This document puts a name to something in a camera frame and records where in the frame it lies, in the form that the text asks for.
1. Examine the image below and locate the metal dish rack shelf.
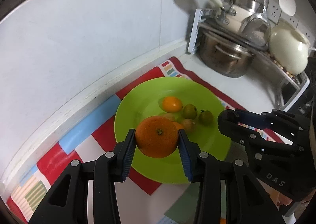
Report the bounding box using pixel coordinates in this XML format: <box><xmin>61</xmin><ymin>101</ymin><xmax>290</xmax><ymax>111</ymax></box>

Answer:
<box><xmin>187</xmin><ymin>9</ymin><xmax>309</xmax><ymax>111</ymax></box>

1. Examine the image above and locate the large orange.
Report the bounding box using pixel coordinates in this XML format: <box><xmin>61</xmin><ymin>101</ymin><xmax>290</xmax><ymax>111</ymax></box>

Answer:
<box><xmin>135</xmin><ymin>116</ymin><xmax>178</xmax><ymax>158</ymax></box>

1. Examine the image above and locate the yellow orange citrus fruit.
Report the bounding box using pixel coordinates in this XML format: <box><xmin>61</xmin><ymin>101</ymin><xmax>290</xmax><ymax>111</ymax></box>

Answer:
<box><xmin>162</xmin><ymin>96</ymin><xmax>183</xmax><ymax>113</ymax></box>

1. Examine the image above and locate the small orange mandarin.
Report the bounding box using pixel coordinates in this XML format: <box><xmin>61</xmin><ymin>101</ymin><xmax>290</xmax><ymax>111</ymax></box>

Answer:
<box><xmin>172</xmin><ymin>122</ymin><xmax>184</xmax><ymax>130</ymax></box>

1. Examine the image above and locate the cream ceramic jar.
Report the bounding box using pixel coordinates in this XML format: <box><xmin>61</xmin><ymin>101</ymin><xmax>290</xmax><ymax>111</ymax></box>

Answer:
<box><xmin>268</xmin><ymin>18</ymin><xmax>311</xmax><ymax>75</ymax></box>

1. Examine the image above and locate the green plate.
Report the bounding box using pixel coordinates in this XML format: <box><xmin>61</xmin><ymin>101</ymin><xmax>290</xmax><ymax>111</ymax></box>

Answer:
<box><xmin>114</xmin><ymin>77</ymin><xmax>231</xmax><ymax>184</ymax></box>

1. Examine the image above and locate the black knife block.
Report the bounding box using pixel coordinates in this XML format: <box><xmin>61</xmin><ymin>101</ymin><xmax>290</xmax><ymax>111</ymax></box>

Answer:
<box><xmin>288</xmin><ymin>53</ymin><xmax>315</xmax><ymax>118</ymax></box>

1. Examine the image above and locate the pale yellow fruit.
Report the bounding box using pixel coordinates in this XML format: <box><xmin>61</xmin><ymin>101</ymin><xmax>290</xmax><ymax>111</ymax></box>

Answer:
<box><xmin>181</xmin><ymin>118</ymin><xmax>196</xmax><ymax>133</ymax></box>
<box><xmin>159</xmin><ymin>113</ymin><xmax>176</xmax><ymax>121</ymax></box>

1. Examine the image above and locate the colourful patchwork table mat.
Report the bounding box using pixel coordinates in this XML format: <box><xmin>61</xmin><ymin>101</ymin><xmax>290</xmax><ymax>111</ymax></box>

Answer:
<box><xmin>6</xmin><ymin>56</ymin><xmax>284</xmax><ymax>224</ymax></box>

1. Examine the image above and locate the white rice paddle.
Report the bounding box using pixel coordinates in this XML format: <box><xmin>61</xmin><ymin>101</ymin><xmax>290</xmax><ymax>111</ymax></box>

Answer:
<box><xmin>278</xmin><ymin>0</ymin><xmax>296</xmax><ymax>16</ymax></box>

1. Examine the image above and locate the steel pot under rack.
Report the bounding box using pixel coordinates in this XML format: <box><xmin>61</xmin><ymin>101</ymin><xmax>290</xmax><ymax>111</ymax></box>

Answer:
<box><xmin>198</xmin><ymin>29</ymin><xmax>254</xmax><ymax>78</ymax></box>

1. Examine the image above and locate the green tomato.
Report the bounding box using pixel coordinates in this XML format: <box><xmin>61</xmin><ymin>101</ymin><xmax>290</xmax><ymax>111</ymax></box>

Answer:
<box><xmin>199</xmin><ymin>110</ymin><xmax>213</xmax><ymax>126</ymax></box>
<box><xmin>183</xmin><ymin>104</ymin><xmax>198</xmax><ymax>120</ymax></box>

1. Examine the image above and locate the metal spatula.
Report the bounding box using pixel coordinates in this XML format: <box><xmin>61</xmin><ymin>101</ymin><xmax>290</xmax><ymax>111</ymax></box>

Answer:
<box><xmin>240</xmin><ymin>0</ymin><xmax>271</xmax><ymax>47</ymax></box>

